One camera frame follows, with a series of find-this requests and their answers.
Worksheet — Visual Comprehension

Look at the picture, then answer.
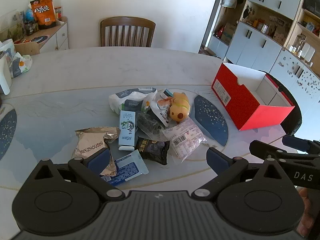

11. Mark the light wooden chair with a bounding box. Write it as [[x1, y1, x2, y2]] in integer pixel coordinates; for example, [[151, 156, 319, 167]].
[[14, 41, 40, 55]]

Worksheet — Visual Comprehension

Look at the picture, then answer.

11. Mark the black snack packet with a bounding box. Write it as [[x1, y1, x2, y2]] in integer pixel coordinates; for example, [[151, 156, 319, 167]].
[[135, 137, 171, 166]]

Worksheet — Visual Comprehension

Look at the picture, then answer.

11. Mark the red cardboard box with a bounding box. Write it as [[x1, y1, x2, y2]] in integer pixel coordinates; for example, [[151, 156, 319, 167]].
[[211, 62, 295, 132]]

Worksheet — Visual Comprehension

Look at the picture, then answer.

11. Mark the white wooden sideboard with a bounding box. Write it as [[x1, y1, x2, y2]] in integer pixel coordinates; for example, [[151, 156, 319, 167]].
[[14, 17, 69, 55]]

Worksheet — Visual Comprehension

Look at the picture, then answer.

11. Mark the brown wooden chair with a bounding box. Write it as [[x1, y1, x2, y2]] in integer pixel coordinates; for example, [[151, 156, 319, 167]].
[[100, 17, 156, 47]]

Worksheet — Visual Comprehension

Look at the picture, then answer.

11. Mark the dark glass jar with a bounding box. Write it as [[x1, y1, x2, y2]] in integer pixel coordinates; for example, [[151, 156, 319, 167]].
[[24, 21, 38, 36]]

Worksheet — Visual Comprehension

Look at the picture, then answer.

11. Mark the white grey tissue pack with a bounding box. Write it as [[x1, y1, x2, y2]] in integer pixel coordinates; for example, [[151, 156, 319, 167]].
[[109, 87, 158, 115]]

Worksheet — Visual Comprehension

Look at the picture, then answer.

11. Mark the gold foil snack packet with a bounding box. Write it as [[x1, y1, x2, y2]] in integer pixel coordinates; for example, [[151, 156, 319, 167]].
[[71, 127, 121, 178]]

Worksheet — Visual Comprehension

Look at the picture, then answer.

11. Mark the white orange sachet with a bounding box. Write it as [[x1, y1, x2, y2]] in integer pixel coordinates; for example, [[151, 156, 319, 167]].
[[149, 97, 173, 127]]

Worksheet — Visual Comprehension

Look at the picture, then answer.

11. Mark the yellow plush toy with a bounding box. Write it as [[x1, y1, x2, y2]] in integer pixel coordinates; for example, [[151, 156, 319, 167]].
[[167, 92, 191, 123]]

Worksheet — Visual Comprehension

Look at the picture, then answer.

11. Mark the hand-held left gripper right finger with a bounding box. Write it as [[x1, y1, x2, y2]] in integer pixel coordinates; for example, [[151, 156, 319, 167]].
[[192, 147, 288, 202]]

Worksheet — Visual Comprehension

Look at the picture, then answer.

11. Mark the white marble desktop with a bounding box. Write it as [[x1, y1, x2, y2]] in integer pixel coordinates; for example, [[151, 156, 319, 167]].
[[0, 46, 303, 240]]

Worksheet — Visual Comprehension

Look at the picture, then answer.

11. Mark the white jug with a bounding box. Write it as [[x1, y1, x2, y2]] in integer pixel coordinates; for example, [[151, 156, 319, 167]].
[[0, 51, 12, 95]]

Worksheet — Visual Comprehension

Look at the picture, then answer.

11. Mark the light blue small carton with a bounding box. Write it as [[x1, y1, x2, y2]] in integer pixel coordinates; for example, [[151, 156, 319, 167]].
[[117, 110, 137, 151]]

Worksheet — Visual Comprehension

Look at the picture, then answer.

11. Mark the blue white snack packet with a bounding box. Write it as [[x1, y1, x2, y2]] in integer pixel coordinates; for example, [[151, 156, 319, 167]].
[[101, 150, 149, 187]]

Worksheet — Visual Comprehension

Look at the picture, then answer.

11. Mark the clear pink barcode packet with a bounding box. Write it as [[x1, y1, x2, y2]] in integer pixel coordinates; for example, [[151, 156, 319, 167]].
[[160, 117, 209, 162]]

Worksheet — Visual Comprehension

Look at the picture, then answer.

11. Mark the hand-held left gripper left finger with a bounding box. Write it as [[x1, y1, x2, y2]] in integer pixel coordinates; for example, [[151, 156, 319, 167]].
[[32, 147, 125, 202]]

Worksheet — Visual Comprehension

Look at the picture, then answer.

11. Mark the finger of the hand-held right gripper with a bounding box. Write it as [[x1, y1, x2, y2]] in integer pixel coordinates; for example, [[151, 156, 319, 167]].
[[249, 140, 320, 163], [282, 134, 320, 153]]

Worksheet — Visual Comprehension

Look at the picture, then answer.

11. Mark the white printed plastic bag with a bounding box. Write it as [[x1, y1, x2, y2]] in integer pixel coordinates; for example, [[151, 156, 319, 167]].
[[0, 39, 33, 78]]

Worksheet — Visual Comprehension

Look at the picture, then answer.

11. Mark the white wooden wall cabinet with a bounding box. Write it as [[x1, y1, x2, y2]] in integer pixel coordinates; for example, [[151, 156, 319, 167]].
[[200, 0, 320, 120]]

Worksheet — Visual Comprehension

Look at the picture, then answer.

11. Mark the blue printed clear table mat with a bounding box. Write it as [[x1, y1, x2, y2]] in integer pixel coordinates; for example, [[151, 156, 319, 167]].
[[0, 85, 300, 188]]

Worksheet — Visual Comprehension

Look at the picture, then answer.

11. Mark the dark green clear-wrapped packet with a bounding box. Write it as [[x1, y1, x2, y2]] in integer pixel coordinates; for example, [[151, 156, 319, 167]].
[[136, 112, 167, 137]]

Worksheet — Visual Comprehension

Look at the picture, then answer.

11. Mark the orange snack bag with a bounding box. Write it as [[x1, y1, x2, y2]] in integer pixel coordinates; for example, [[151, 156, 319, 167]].
[[30, 0, 57, 30]]

